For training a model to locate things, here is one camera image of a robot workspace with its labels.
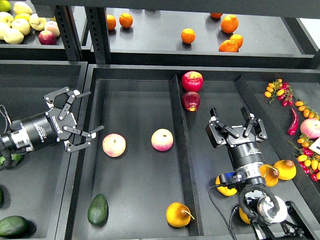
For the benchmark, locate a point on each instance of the cherry tomato bunch bottom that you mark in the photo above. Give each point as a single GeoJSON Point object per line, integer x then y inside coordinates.
{"type": "Point", "coordinates": [308, 159]}

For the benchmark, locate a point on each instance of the dark avocado bottom left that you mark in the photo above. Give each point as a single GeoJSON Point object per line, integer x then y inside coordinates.
{"type": "Point", "coordinates": [13, 225]}

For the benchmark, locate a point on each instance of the pink apple right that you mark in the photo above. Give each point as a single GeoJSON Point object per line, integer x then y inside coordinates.
{"type": "Point", "coordinates": [162, 140]}

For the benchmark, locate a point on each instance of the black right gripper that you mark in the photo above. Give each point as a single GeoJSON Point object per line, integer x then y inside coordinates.
{"type": "Point", "coordinates": [242, 142]}

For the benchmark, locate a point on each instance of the pale peach on shelf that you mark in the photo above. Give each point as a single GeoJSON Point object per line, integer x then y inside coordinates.
{"type": "Point", "coordinates": [52, 26]}

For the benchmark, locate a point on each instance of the red chili pepper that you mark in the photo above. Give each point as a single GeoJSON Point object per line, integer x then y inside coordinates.
{"type": "Point", "coordinates": [294, 123]}

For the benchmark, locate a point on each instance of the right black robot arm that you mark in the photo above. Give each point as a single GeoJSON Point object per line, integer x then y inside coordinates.
{"type": "Point", "coordinates": [269, 216]}

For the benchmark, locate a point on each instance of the pale yellow pear front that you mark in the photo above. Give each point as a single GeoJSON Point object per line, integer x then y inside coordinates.
{"type": "Point", "coordinates": [13, 36]}

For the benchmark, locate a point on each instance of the left black tray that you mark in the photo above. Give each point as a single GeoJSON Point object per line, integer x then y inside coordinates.
{"type": "Point", "coordinates": [40, 187]}

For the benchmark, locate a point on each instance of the yellow lemon on shelf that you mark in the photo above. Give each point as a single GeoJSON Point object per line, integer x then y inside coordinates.
{"type": "Point", "coordinates": [24, 16]}

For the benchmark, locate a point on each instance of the orange far left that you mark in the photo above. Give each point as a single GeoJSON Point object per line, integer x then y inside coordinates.
{"type": "Point", "coordinates": [111, 22]}

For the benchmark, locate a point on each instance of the pink apple left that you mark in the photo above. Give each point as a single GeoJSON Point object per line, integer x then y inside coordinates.
{"type": "Point", "coordinates": [114, 145]}

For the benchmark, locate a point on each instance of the bright red apple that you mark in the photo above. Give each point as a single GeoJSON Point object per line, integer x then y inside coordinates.
{"type": "Point", "coordinates": [192, 81]}

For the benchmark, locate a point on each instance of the middle black tray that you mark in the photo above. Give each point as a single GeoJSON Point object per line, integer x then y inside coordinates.
{"type": "Point", "coordinates": [140, 184]}

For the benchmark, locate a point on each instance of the pale yellow pear top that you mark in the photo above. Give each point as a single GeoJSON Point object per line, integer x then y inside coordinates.
{"type": "Point", "coordinates": [20, 7]}

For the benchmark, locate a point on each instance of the yellow pear bottom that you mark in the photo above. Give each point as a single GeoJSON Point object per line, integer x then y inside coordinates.
{"type": "Point", "coordinates": [244, 217]}

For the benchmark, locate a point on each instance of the pink apple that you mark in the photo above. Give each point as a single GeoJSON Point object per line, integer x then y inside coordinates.
{"type": "Point", "coordinates": [162, 140]}
{"type": "Point", "coordinates": [114, 145]}

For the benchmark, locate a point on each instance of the red apple on shelf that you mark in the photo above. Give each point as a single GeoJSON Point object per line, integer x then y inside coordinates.
{"type": "Point", "coordinates": [47, 37]}

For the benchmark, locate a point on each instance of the dark green avocado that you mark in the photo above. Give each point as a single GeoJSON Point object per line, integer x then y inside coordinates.
{"type": "Point", "coordinates": [98, 210]}

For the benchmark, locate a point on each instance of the pink peach right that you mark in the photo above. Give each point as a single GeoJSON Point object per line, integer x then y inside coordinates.
{"type": "Point", "coordinates": [310, 128]}

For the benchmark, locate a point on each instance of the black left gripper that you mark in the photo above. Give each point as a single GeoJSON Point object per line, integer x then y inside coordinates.
{"type": "Point", "coordinates": [53, 126]}

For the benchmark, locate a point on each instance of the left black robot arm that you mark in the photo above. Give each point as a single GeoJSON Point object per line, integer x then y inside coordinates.
{"type": "Point", "coordinates": [6, 144]}

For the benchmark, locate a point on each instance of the orange front right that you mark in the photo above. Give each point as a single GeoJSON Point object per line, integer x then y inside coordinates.
{"type": "Point", "coordinates": [228, 46]}

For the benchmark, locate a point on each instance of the pale yellow apple left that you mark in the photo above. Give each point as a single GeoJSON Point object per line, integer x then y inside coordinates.
{"type": "Point", "coordinates": [6, 18]}

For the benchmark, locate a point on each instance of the orange cherry tomato bunch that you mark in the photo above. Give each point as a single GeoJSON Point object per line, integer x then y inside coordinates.
{"type": "Point", "coordinates": [307, 112]}

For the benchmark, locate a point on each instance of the orange centre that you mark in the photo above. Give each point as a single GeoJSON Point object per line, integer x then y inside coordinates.
{"type": "Point", "coordinates": [188, 35]}

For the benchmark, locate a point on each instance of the yellow pear far right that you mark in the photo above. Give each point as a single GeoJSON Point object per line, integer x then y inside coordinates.
{"type": "Point", "coordinates": [287, 169]}

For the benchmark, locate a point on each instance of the yellow pear with stem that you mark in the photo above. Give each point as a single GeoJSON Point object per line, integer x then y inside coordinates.
{"type": "Point", "coordinates": [178, 215]}

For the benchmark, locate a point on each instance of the black tray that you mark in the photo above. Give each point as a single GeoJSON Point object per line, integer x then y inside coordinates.
{"type": "Point", "coordinates": [40, 187]}
{"type": "Point", "coordinates": [140, 184]}

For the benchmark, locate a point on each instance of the cherry tomato bunch top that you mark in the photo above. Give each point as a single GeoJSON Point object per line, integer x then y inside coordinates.
{"type": "Point", "coordinates": [281, 91]}

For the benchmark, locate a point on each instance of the white price label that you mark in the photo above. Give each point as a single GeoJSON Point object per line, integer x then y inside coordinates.
{"type": "Point", "coordinates": [315, 146]}

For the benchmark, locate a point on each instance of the orange behind front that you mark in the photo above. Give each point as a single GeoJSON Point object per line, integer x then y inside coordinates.
{"type": "Point", "coordinates": [238, 39]}

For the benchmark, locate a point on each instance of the dark red apple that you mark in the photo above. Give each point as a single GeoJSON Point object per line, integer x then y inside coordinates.
{"type": "Point", "coordinates": [191, 101]}

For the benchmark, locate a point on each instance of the light green avocado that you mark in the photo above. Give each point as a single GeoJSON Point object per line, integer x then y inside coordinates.
{"type": "Point", "coordinates": [15, 158]}

